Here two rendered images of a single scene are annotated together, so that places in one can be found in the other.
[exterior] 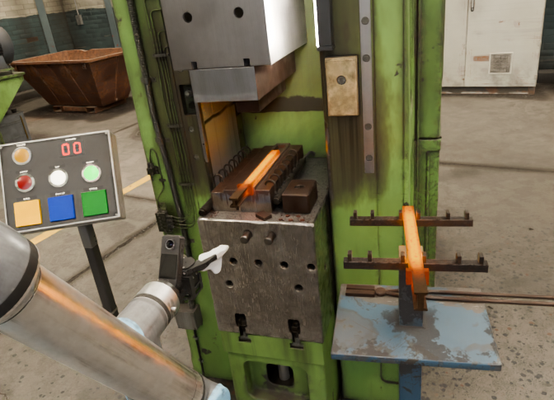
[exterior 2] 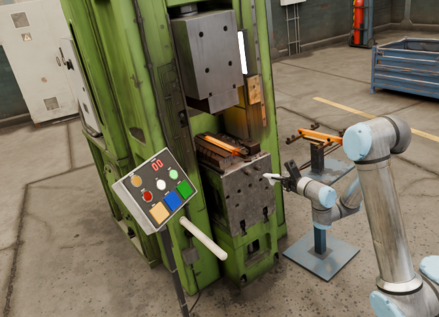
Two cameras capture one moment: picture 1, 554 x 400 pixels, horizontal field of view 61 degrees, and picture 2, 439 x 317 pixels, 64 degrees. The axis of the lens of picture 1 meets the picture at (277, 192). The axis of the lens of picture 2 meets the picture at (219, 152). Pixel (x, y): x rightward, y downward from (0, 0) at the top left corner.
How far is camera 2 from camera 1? 1.64 m
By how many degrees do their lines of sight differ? 45
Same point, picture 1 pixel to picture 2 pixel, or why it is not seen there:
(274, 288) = (257, 195)
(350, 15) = (253, 57)
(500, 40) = not seen: hidden behind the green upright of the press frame
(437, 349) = (338, 172)
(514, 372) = (298, 199)
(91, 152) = (166, 163)
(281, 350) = (260, 228)
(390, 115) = (268, 97)
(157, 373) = not seen: hidden behind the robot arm
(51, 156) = (150, 174)
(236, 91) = (230, 102)
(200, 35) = (213, 78)
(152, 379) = not seen: hidden behind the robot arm
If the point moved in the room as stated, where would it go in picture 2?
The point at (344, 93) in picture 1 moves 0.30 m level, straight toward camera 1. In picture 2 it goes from (255, 92) to (296, 97)
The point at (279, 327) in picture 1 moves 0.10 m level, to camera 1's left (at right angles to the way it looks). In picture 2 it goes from (259, 215) to (251, 224)
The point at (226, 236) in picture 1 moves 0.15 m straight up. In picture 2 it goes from (236, 178) to (232, 156)
